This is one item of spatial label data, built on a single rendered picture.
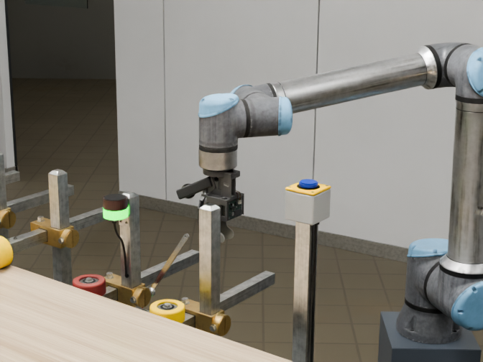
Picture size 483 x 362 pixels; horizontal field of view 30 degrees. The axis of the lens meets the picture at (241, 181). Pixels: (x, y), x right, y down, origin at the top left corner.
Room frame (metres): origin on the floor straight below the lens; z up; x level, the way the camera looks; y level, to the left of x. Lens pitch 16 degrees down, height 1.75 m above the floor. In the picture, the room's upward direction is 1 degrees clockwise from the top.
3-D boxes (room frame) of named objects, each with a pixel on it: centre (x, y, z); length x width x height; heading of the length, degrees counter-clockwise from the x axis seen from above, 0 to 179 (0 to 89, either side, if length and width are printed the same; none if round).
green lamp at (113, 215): (2.05, 0.30, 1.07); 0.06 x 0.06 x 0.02
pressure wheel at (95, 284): (2.03, 0.37, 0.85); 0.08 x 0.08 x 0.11
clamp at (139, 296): (2.10, 0.29, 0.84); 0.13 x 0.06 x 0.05; 54
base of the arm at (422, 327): (2.42, -0.55, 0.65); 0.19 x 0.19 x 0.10
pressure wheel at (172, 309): (1.88, 0.17, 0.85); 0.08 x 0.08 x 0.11
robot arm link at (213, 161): (2.03, 0.05, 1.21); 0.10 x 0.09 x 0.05; 144
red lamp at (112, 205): (2.05, 0.30, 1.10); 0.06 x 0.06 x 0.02
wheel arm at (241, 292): (2.04, 0.05, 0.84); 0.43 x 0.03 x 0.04; 144
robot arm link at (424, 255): (2.41, -0.56, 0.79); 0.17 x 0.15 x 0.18; 18
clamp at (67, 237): (2.25, 0.49, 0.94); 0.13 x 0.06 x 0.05; 54
